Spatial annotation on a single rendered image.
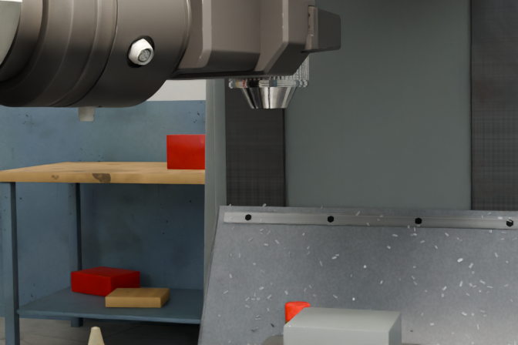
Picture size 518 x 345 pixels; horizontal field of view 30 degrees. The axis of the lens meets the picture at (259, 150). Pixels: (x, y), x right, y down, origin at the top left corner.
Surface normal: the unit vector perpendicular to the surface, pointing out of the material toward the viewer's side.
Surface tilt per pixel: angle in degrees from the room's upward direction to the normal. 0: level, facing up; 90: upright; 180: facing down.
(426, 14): 90
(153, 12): 92
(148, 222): 90
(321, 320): 0
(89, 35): 105
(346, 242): 63
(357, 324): 0
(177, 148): 90
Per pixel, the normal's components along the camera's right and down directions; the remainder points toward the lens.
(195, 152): -0.33, 0.05
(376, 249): -0.25, -0.40
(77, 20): 0.73, 0.22
